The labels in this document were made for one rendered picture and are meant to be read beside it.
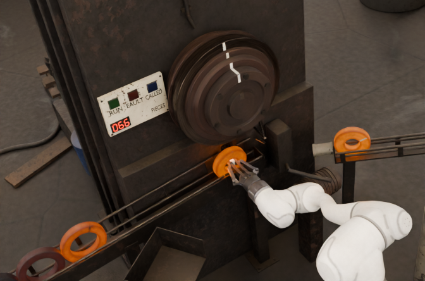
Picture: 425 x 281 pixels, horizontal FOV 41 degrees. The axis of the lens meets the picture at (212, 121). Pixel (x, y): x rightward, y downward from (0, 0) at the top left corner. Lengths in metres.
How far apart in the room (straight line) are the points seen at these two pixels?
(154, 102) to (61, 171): 1.69
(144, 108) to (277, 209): 0.64
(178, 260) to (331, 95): 2.05
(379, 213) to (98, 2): 1.12
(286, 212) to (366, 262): 0.57
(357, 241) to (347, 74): 2.62
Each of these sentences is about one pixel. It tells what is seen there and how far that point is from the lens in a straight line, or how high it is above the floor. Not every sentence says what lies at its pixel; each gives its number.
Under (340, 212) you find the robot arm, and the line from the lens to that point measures 1.94.
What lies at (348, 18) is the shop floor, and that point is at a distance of 4.89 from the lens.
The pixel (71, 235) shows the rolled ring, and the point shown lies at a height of 0.78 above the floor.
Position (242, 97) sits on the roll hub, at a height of 1.15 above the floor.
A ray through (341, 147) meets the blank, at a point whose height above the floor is 0.69.
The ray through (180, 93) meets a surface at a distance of 2.10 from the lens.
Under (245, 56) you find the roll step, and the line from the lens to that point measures 2.15.
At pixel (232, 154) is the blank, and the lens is 2.42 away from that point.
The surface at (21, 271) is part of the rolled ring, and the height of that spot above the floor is 0.73.
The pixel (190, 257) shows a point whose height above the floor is 0.61.
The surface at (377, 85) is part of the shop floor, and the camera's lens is 4.13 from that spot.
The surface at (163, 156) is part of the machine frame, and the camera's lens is 2.37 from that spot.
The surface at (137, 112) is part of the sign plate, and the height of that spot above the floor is 1.11.
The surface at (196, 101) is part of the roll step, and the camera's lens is 2.12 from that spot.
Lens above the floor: 2.45
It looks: 39 degrees down
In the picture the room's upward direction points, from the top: 9 degrees counter-clockwise
